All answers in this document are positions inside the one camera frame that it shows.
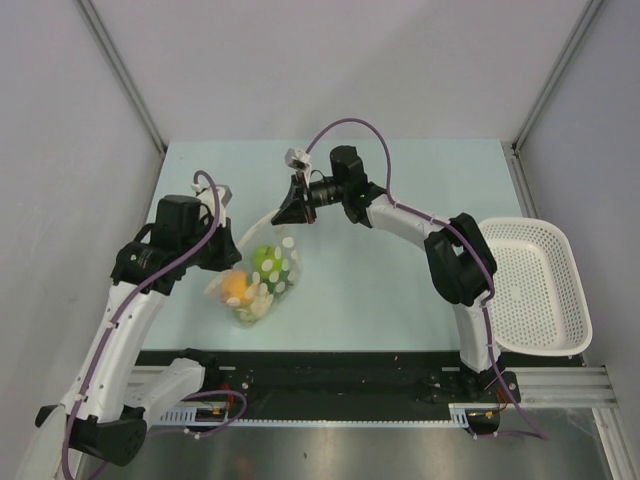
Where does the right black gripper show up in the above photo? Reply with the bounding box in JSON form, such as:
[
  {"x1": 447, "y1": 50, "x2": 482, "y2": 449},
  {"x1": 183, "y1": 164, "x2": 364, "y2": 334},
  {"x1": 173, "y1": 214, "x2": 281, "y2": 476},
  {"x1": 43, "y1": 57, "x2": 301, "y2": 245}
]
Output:
[{"x1": 273, "y1": 171, "x2": 348, "y2": 226}]

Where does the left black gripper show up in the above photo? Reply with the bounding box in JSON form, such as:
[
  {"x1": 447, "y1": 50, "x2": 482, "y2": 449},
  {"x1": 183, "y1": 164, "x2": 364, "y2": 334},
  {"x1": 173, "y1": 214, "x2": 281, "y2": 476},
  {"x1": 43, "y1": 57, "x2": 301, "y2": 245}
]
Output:
[{"x1": 181, "y1": 215, "x2": 240, "y2": 271}]

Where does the orange fake fruit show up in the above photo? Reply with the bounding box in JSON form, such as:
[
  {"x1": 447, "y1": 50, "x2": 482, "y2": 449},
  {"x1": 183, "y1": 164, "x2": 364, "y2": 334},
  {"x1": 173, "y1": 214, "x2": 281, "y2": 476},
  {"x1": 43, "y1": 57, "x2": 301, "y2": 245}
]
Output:
[{"x1": 220, "y1": 270, "x2": 249, "y2": 307}]

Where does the green fake apple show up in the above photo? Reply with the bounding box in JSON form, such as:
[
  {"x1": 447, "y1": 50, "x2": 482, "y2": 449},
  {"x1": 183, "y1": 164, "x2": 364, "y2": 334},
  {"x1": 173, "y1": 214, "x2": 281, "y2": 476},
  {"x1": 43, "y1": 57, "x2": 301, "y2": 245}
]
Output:
[{"x1": 251, "y1": 245, "x2": 283, "y2": 277}]

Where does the clear polka dot zip bag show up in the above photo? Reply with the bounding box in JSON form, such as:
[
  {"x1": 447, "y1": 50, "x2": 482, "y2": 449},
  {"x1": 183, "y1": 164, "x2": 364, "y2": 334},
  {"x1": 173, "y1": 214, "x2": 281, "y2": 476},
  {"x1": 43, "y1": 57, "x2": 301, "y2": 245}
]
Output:
[{"x1": 204, "y1": 211, "x2": 302, "y2": 327}]

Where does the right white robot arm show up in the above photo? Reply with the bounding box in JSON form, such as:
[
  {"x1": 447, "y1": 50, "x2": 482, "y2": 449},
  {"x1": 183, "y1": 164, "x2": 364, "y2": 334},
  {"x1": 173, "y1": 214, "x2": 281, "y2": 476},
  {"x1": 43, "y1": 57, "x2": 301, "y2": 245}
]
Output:
[{"x1": 271, "y1": 146, "x2": 499, "y2": 401}]

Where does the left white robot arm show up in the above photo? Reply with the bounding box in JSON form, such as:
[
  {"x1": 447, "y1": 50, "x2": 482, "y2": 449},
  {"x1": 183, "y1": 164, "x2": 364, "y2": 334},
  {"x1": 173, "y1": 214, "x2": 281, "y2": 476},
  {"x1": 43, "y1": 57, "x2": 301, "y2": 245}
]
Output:
[{"x1": 35, "y1": 187, "x2": 241, "y2": 479}]

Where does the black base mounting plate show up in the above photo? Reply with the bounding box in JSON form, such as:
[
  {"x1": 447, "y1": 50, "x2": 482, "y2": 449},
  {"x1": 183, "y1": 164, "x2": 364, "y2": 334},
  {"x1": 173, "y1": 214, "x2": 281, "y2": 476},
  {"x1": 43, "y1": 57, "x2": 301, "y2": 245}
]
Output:
[{"x1": 136, "y1": 348, "x2": 521, "y2": 423}]

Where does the white perforated plastic basket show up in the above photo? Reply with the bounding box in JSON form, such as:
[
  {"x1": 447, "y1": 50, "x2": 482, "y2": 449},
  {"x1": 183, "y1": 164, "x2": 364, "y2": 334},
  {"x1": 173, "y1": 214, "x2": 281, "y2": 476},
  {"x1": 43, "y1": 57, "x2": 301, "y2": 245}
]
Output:
[{"x1": 480, "y1": 217, "x2": 593, "y2": 357}]

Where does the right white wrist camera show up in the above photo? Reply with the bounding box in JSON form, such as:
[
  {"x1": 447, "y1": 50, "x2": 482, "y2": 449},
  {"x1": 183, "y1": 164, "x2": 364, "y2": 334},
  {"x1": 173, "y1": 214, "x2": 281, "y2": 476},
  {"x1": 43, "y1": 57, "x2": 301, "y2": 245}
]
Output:
[{"x1": 284, "y1": 148, "x2": 312, "y2": 173}]

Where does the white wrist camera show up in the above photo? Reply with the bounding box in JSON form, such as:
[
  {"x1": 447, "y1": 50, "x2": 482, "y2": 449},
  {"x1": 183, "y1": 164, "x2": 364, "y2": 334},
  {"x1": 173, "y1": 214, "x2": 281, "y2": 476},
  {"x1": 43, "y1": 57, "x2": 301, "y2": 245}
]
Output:
[
  {"x1": 191, "y1": 183, "x2": 232, "y2": 226},
  {"x1": 284, "y1": 148, "x2": 312, "y2": 173}
]

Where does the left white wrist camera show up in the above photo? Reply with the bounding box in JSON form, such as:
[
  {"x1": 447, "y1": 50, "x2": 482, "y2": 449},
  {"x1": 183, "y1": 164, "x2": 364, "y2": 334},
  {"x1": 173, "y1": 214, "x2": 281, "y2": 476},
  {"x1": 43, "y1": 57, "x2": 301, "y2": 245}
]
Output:
[{"x1": 191, "y1": 183, "x2": 232, "y2": 226}]

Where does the right aluminium corner post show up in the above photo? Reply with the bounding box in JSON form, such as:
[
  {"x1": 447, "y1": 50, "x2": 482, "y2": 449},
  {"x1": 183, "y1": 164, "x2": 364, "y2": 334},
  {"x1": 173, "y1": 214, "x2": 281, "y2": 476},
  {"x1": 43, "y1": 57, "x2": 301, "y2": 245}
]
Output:
[{"x1": 512, "y1": 0, "x2": 606, "y2": 151}]

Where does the aluminium corner post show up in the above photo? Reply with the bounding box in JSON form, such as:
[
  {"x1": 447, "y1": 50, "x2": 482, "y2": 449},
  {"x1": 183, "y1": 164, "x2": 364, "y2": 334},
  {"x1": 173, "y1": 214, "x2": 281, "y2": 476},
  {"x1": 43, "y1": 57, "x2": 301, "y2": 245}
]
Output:
[
  {"x1": 74, "y1": 0, "x2": 168, "y2": 158},
  {"x1": 512, "y1": 0, "x2": 606, "y2": 151}
]

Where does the left aluminium corner post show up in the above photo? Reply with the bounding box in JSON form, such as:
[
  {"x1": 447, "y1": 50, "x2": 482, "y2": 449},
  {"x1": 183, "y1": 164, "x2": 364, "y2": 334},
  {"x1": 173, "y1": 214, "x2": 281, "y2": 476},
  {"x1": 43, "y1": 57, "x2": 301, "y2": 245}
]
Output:
[{"x1": 74, "y1": 0, "x2": 168, "y2": 158}]

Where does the white slotted cable duct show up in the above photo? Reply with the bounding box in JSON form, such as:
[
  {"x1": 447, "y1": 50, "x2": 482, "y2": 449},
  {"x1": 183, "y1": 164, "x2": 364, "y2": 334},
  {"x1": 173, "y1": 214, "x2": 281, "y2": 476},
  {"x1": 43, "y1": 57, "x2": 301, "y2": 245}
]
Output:
[{"x1": 155, "y1": 404, "x2": 497, "y2": 430}]

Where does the aluminium frame rail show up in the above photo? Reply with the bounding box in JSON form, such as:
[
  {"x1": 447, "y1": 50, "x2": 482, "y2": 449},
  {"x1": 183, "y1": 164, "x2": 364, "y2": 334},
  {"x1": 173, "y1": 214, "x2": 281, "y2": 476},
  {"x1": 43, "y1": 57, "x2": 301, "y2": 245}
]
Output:
[{"x1": 119, "y1": 364, "x2": 614, "y2": 409}]

